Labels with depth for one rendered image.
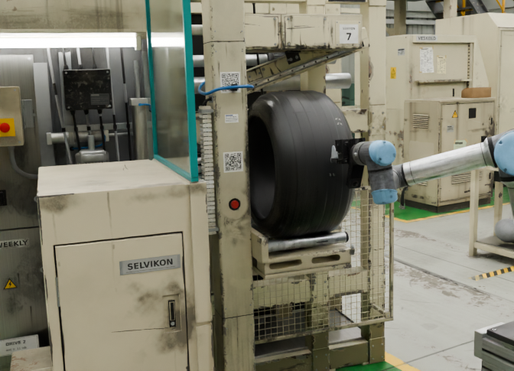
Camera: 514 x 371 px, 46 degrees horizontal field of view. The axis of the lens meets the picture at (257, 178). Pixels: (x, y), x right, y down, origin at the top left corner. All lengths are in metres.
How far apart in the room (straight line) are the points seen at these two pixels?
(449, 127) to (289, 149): 5.00
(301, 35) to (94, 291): 1.50
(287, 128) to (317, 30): 0.63
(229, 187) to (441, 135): 4.90
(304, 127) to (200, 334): 0.88
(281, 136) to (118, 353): 0.97
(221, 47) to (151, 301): 1.03
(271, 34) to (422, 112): 4.67
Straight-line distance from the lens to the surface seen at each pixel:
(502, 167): 1.78
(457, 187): 7.22
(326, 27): 2.66
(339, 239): 2.38
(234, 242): 2.31
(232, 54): 2.23
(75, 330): 1.56
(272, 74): 2.71
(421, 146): 7.12
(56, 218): 1.49
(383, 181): 1.87
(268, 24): 2.57
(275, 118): 2.20
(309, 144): 2.15
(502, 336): 2.07
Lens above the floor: 1.51
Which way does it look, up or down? 9 degrees down
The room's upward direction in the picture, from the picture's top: 2 degrees counter-clockwise
